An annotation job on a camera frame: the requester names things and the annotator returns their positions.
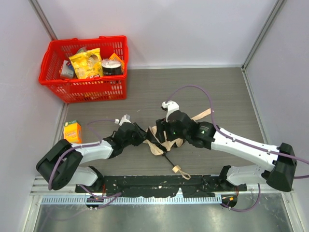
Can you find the beige and black umbrella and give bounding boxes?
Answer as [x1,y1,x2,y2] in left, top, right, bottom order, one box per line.
[142,108,212,180]

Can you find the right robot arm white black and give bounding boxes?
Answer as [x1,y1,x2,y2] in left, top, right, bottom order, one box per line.
[156,110,297,192]

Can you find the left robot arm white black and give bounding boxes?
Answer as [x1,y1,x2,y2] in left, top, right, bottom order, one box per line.
[36,122,147,192]

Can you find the red plastic shopping basket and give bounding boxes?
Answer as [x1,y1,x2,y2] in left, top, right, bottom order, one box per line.
[38,35,129,103]

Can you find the orange juice carton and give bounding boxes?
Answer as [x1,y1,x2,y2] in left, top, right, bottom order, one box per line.
[63,120,82,144]

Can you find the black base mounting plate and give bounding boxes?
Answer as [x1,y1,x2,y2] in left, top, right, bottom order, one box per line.
[75,174,247,197]

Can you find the black cd spindle case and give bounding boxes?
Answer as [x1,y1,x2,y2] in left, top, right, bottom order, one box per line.
[101,59,122,76]

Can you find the orange snack packet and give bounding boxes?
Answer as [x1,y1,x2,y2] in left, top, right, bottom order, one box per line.
[108,53,125,75]

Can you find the yellow chips bag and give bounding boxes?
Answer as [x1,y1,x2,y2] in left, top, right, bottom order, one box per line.
[69,48,103,80]

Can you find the grey small box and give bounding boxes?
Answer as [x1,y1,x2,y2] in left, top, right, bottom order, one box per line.
[59,60,74,79]

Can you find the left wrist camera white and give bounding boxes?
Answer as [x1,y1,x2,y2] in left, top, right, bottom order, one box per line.
[114,114,131,126]

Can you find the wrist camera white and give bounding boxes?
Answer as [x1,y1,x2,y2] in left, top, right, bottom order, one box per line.
[114,114,131,126]
[161,101,179,122]

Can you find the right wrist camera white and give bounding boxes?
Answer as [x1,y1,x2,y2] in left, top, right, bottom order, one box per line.
[161,101,179,122]

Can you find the white slotted cable duct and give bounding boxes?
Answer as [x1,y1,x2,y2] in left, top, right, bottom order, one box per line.
[41,194,222,205]

